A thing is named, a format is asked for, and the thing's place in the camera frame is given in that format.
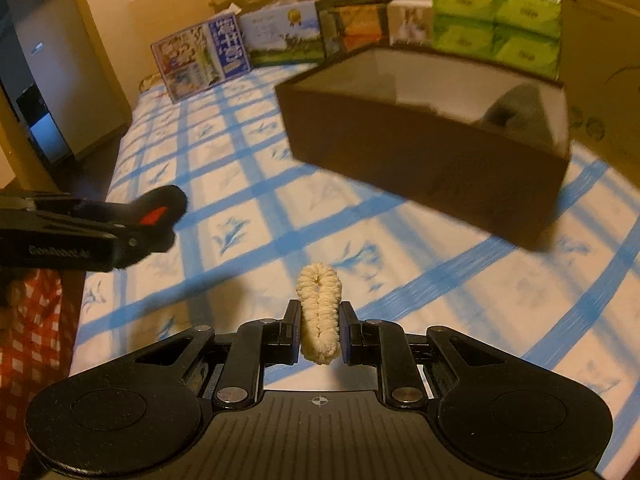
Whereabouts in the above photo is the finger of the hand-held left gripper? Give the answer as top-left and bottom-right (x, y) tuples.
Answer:
(0, 185), (189, 235)
(107, 225), (177, 267)

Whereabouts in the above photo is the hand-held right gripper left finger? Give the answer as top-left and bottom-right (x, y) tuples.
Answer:
(107, 300), (304, 411)

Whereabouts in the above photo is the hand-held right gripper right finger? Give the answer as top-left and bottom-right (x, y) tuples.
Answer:
(339, 301), (536, 410)

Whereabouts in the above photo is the cream scrunchie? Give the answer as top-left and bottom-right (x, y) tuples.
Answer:
(295, 262), (343, 366)

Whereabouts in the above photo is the brown cardboard box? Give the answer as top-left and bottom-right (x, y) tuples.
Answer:
(275, 42), (572, 251)

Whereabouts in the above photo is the grey fuzzy towel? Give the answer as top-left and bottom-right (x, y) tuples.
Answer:
(477, 84), (557, 148)

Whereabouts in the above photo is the person's left hand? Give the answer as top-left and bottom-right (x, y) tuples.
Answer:
(0, 275), (27, 312)

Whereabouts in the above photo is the blue checked bedsheet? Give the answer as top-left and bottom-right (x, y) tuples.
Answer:
(67, 57), (640, 461)

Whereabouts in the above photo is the red checked cloth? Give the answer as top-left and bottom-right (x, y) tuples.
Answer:
(0, 267), (83, 466)

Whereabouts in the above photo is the dark glossy screen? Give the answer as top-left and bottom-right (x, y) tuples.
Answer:
(15, 82), (76, 161)

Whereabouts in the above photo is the blue printed box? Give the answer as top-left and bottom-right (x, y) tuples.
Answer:
(150, 15), (251, 103)

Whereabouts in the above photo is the beige wooden headboard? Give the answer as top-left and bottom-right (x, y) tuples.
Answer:
(129, 0), (357, 111)

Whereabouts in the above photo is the green and white milk box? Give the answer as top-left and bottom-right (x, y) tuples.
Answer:
(239, 2), (326, 68)

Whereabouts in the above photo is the dark box with orange print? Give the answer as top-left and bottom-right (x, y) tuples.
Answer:
(316, 2), (391, 58)

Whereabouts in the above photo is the small white printed box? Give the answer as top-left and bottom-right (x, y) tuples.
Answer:
(387, 0), (435, 46)

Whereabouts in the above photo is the green tissue packet bundle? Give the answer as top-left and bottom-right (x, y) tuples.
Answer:
(431, 0), (562, 81)

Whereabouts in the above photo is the large tan cardboard box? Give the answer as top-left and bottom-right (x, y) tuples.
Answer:
(557, 0), (640, 161)

